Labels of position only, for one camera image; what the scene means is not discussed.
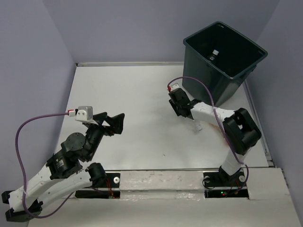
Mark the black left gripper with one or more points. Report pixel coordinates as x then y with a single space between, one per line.
117 122

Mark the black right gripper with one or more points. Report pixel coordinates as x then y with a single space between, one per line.
174 106

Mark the clear bottle white cap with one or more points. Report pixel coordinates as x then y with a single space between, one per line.
213 56

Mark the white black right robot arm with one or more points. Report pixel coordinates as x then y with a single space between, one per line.
238 128

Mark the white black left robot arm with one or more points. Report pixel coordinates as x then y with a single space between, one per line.
68 170

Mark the dark green plastic bin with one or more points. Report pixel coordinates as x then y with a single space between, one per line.
216 82

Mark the orange liquid bottle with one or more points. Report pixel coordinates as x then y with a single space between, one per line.
219 132

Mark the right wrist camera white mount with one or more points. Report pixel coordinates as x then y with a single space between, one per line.
172 87

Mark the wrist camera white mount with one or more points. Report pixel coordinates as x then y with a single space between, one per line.
172 87
83 114

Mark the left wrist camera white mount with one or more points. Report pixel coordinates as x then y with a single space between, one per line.
83 114

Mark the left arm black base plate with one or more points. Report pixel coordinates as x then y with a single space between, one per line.
108 190

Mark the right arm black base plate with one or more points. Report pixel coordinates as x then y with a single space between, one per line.
216 188

